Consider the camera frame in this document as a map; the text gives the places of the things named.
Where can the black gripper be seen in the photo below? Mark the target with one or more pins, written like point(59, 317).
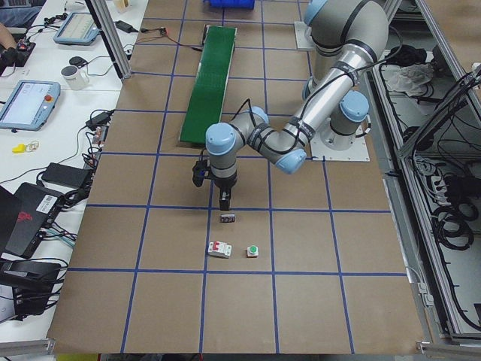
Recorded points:
point(225, 183)

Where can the black cylindrical capacitor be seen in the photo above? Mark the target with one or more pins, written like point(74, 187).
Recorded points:
point(227, 218)

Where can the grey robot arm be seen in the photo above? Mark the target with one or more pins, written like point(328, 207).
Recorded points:
point(349, 38)

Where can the white red circuit breaker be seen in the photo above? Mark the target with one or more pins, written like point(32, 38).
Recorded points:
point(219, 249)

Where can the green push button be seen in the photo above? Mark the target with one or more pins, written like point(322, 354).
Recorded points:
point(252, 251)

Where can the green conveyor belt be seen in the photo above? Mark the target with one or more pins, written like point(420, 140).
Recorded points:
point(208, 94)

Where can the black power adapter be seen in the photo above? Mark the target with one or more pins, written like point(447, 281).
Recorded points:
point(66, 175)

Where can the white mug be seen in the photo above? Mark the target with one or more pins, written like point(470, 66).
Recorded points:
point(76, 79)

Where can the blue plastic bin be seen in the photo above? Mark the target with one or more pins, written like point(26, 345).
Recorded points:
point(243, 4)

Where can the black computer mouse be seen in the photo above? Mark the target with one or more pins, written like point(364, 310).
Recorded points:
point(78, 61)

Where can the yellow small object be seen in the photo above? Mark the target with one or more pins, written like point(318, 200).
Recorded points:
point(20, 148)

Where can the blue teach pendant near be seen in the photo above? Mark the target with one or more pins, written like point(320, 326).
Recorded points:
point(30, 104)

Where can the blue teach pendant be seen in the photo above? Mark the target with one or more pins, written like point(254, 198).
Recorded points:
point(78, 29)
point(30, 104)

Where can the blue teach pendant far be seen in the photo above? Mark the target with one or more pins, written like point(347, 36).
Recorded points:
point(78, 29)

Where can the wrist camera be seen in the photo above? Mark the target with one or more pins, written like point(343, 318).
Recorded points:
point(200, 172)

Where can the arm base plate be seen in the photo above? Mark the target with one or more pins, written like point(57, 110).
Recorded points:
point(303, 38)
point(327, 145)

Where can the aluminium frame post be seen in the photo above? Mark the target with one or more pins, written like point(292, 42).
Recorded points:
point(104, 22)

